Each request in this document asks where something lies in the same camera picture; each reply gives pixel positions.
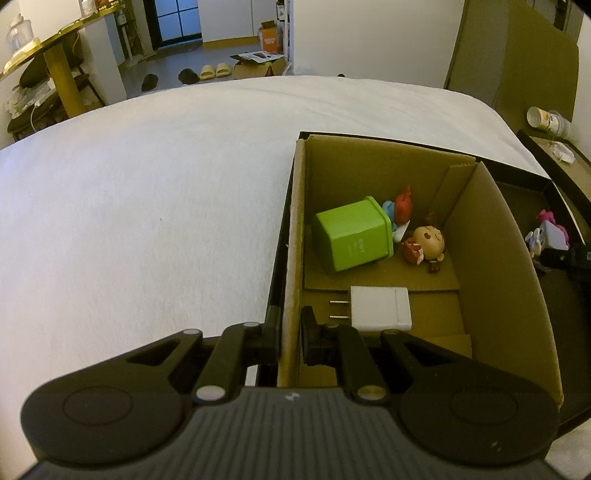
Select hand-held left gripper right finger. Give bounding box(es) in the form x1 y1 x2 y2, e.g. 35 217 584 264
300 306 462 404

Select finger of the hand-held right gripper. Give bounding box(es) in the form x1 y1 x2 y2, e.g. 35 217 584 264
537 248 591 280

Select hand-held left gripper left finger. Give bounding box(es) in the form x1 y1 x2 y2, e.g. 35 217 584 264
117 305 281 406

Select purple toy figure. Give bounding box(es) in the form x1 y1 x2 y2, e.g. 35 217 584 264
525 209 571 260

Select brown cardboard box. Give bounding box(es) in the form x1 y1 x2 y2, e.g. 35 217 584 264
277 134 565 411

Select black tray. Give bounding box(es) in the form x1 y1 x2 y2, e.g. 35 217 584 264
255 131 591 435

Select white plug charger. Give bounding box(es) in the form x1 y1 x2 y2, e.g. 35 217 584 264
328 286 413 332

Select green square box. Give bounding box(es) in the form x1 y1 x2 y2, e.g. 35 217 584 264
310 196 396 276

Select round-headed doll figure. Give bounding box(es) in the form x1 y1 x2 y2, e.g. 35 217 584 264
400 224 448 274

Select red and blue toy figure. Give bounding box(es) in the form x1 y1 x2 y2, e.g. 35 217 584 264
381 185 413 243

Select dark nightstand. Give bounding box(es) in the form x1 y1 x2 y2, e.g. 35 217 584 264
516 128 591 210

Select clear plastic cup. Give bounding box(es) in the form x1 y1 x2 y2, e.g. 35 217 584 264
549 111 572 138

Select paper cup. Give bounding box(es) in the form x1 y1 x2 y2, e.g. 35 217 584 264
527 106 556 129

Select olive headboard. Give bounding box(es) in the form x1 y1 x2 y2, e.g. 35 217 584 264
442 0 581 139

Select flat cardboard box with paper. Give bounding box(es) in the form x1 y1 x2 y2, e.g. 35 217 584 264
229 50 285 79

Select orange box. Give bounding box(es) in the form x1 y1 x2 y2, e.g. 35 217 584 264
258 20 283 53

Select dark glass door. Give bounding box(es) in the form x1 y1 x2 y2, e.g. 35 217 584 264
142 0 203 49

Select gold-topped round table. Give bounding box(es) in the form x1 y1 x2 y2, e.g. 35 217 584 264
0 0 128 119

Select black chair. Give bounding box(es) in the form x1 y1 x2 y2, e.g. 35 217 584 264
6 55 108 140

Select clear plastic containers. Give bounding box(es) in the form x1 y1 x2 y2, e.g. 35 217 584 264
4 14 34 52

